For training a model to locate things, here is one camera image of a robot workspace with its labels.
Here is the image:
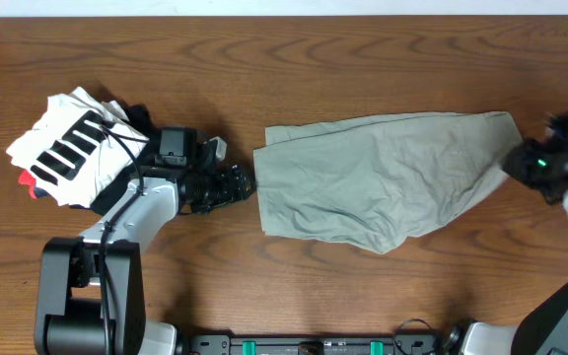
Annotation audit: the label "khaki green shorts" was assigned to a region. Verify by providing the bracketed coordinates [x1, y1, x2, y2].
[253, 111, 522, 254]

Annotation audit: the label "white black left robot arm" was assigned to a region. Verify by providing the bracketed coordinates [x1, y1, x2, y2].
[34, 140, 256, 354]

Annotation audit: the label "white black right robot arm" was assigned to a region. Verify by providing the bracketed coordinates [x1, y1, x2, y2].
[448, 111, 568, 355]

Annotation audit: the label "black garment under shirt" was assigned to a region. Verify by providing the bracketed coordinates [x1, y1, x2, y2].
[90, 105, 160, 215]

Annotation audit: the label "white shirt with black stripes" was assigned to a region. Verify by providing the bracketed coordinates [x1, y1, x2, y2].
[6, 87, 149, 208]

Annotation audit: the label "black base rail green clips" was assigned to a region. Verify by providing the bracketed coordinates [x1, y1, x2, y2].
[174, 319, 466, 355]

